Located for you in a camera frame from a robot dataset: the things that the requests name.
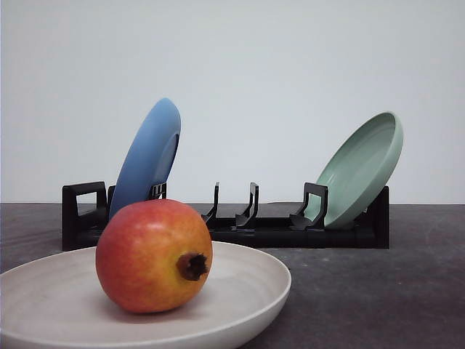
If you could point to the blue plate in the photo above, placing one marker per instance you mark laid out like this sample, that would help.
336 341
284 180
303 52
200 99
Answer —
151 156

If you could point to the red yellow pomegranate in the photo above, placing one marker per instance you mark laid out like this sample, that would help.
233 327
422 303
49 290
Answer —
154 256

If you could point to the black plate rack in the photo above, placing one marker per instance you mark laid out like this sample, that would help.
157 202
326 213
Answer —
85 206

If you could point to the white plate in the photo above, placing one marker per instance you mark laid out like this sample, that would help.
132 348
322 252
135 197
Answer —
56 301

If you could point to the green plate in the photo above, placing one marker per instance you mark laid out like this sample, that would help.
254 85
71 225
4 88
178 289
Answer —
358 169

